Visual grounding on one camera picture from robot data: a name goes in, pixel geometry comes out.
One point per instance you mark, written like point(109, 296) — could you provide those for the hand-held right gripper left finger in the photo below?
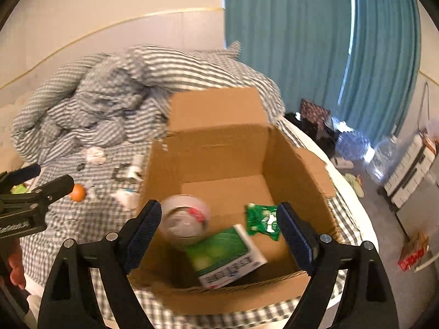
point(144, 234)

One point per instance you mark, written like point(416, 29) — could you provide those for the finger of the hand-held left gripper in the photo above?
point(24, 172)
point(56, 185)

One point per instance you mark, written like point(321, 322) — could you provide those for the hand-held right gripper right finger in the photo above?
point(297, 238)

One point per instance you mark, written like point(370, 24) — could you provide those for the small orange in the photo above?
point(77, 192)

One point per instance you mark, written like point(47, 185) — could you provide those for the green snack packet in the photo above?
point(262, 221)

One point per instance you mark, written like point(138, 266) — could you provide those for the brown cardboard box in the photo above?
point(219, 150)

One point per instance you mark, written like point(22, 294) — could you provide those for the person's left hand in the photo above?
point(16, 264)

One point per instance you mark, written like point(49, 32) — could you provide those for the small green item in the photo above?
point(19, 188)

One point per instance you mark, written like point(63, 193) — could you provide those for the white crumpled wrapper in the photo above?
point(125, 197)

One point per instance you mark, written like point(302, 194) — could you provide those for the checked bed sheet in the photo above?
point(79, 226)

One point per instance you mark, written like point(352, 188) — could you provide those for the crumpled white tissue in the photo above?
point(94, 154)

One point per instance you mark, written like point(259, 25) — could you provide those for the small white bottle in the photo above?
point(137, 162)

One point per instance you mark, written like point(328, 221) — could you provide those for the green and white carton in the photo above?
point(226, 257)

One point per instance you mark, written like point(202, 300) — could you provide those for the green slippers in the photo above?
point(355, 182)

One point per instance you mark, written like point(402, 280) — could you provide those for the dark clothes pile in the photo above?
point(313, 135)

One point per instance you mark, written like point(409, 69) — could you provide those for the grey striped duvet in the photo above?
point(113, 92)

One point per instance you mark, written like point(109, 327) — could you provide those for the clear water jug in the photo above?
point(384, 159)

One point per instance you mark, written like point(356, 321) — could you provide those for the red paper bag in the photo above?
point(414, 252)

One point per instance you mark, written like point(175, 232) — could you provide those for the patterned dark bag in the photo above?
point(315, 112)

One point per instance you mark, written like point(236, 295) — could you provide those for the white slatted cabinet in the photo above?
point(408, 171)

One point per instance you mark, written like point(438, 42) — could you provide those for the teal curtain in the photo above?
point(308, 48)

